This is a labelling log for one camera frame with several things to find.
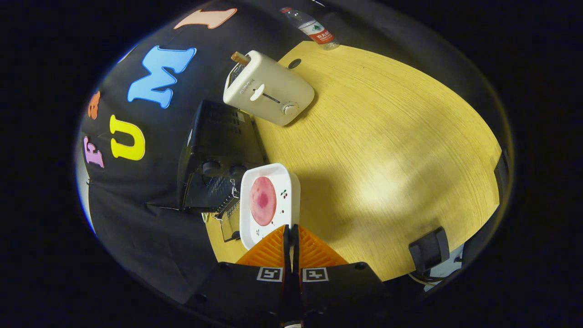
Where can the black boxy object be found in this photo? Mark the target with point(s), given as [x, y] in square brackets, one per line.
[428, 250]

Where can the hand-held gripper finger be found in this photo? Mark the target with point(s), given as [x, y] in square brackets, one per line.
[295, 248]
[287, 248]

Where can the black toaster oven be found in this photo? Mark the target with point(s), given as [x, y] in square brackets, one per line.
[218, 136]

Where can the clear water bottle red label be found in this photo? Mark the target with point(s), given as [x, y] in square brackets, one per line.
[314, 29]

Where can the white square plate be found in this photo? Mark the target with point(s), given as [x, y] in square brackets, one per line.
[288, 182]

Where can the pink ham slice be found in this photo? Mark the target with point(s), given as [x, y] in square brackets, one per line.
[263, 200]

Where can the white pop-up toaster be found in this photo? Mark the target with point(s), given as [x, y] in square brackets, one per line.
[273, 91]

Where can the brown bread slice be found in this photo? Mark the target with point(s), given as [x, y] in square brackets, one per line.
[239, 57]

